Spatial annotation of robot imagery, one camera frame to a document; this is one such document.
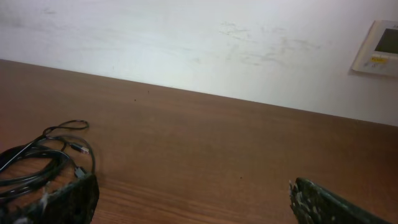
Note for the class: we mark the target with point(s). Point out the white wall control panel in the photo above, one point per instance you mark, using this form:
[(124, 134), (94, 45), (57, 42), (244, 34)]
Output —
[(378, 52)]

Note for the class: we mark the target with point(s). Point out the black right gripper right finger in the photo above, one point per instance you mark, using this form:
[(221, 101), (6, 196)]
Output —
[(311, 203)]

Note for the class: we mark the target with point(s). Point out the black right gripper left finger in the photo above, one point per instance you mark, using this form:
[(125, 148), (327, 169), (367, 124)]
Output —
[(74, 203)]

